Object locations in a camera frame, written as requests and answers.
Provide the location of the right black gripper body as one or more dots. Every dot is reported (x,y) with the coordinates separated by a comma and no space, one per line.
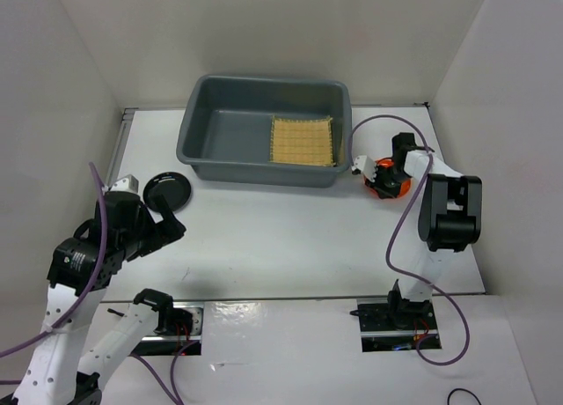
(387,180)

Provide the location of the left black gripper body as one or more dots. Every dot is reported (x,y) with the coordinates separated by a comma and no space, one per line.
(141,239)

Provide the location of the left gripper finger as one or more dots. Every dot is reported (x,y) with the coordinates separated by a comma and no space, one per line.
(170,228)
(161,206)

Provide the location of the black plate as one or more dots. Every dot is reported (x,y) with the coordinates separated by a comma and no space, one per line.
(174,187)

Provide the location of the orange plastic plate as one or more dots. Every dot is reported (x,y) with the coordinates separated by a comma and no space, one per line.
(371,187)

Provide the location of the woven bamboo mat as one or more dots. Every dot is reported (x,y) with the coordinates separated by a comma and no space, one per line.
(302,142)

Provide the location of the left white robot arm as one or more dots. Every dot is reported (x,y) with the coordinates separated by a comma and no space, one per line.
(61,371)

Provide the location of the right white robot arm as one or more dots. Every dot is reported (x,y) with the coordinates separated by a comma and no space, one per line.
(449,220)

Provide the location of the grey plastic bin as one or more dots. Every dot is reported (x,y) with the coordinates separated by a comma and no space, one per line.
(226,130)

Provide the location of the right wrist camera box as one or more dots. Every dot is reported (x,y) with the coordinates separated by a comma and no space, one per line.
(366,167)

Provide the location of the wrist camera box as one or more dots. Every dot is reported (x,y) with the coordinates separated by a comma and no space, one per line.
(366,167)
(127,184)

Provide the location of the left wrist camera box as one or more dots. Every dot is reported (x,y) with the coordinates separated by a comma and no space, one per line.
(127,184)

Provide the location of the aluminium table edge rail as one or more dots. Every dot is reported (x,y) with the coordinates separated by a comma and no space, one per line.
(120,145)

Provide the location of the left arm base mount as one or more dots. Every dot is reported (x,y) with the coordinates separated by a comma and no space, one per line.
(186,330)

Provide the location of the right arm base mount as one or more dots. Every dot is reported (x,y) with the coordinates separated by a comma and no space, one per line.
(381,330)

